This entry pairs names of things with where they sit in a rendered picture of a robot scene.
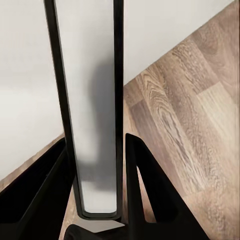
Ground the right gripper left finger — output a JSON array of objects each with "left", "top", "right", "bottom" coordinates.
[{"left": 0, "top": 137, "right": 72, "bottom": 240}]

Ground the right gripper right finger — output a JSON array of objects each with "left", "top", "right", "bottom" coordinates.
[{"left": 125, "top": 133, "right": 210, "bottom": 240}]

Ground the hardback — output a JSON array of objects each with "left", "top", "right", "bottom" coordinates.
[{"left": 43, "top": 0, "right": 124, "bottom": 221}]

